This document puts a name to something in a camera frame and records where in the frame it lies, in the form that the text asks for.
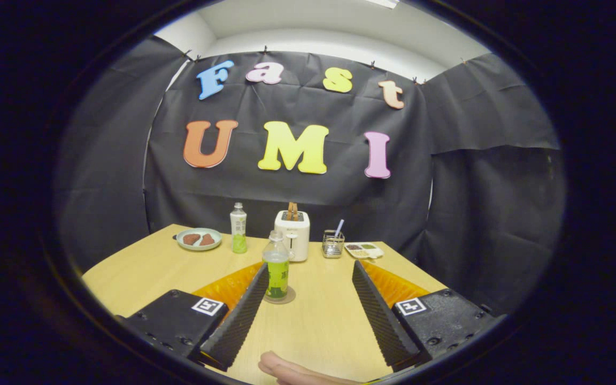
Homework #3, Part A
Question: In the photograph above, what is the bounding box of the wire mesh holder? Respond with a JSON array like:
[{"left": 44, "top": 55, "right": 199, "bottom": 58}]
[{"left": 322, "top": 229, "right": 345, "bottom": 259}]

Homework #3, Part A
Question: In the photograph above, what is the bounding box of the slim white label drink bottle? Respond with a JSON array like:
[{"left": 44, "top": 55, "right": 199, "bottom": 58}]
[{"left": 230, "top": 202, "right": 248, "bottom": 254}]

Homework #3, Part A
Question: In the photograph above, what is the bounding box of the cream toaster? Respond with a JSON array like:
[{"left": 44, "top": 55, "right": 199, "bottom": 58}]
[{"left": 274, "top": 210, "right": 311, "bottom": 263}]

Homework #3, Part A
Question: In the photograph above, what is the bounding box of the pale green plate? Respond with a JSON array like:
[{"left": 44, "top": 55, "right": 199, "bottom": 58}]
[{"left": 175, "top": 228, "right": 222, "bottom": 252}]

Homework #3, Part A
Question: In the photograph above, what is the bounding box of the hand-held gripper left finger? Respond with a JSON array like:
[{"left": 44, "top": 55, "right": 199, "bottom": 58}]
[{"left": 118, "top": 262, "right": 270, "bottom": 372}]

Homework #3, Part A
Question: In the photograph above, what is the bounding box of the round brown coaster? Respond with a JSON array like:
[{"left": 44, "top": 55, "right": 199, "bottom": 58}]
[{"left": 263, "top": 286, "right": 296, "bottom": 305}]

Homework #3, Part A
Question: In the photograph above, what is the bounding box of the green label juice bottle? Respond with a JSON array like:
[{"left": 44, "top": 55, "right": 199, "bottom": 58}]
[{"left": 263, "top": 230, "right": 290, "bottom": 301}]

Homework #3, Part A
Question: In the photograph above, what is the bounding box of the white divided tray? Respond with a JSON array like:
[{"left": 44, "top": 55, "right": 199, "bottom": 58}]
[{"left": 344, "top": 242, "right": 384, "bottom": 260}]

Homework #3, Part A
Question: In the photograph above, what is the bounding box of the wooden table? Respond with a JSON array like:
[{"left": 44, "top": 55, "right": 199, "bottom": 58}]
[{"left": 82, "top": 224, "right": 448, "bottom": 384}]

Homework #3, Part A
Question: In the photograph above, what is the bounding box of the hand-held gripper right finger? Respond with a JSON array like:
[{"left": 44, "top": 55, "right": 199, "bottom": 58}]
[{"left": 352, "top": 260, "right": 497, "bottom": 372}]

